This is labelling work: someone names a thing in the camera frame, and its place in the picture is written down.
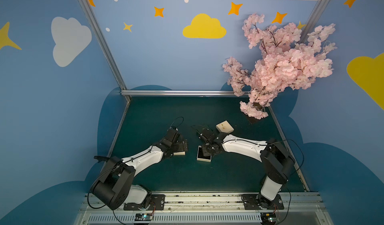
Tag white lift-off lid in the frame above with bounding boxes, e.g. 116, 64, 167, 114
173, 140, 188, 156

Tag white box base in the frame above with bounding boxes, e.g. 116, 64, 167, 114
197, 146, 212, 163

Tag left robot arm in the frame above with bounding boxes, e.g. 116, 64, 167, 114
89, 127, 188, 211

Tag cream flower print box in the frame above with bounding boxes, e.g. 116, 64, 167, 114
216, 121, 234, 134

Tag left green circuit board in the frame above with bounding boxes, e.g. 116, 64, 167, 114
135, 214, 154, 222

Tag green circuit board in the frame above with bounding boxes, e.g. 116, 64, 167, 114
260, 213, 279, 225
135, 214, 154, 222

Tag right green circuit board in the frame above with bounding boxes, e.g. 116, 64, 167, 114
260, 213, 279, 225

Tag pink cherry blossom tree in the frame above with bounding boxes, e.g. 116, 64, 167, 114
223, 13, 336, 120

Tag aluminium back frame rail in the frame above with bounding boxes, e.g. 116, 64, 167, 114
121, 90, 235, 97

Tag front aluminium rail base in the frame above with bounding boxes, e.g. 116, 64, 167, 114
74, 191, 333, 225

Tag aluminium right frame post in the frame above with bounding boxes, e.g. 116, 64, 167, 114
299, 0, 330, 43

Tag aluminium frame post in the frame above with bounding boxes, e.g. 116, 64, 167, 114
299, 0, 330, 43
78, 0, 127, 92

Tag aluminium left frame post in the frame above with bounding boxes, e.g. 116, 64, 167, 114
78, 0, 127, 92

